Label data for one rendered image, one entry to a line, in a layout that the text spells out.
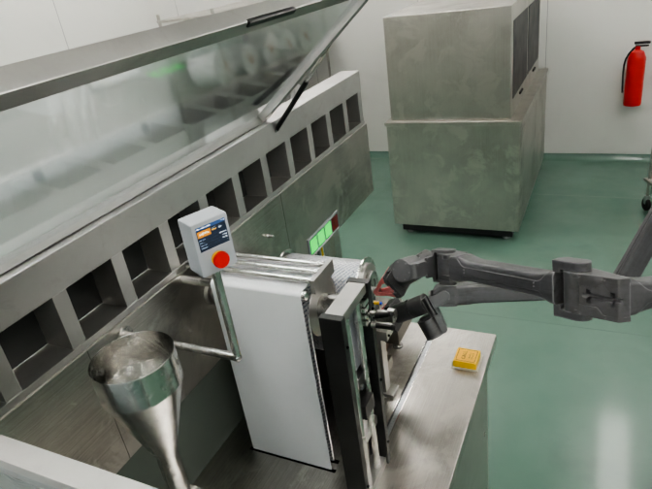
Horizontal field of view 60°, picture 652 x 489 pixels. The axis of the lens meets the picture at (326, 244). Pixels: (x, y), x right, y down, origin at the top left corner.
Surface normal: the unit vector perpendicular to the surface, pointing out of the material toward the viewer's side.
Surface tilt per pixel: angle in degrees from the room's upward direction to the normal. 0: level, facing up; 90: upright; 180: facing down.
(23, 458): 0
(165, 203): 90
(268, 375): 90
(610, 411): 0
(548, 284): 79
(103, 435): 90
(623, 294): 72
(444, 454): 0
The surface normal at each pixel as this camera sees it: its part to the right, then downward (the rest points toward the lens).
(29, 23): 0.90, 0.08
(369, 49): -0.41, 0.46
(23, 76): 0.61, -0.50
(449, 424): -0.14, -0.88
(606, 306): -0.86, 0.11
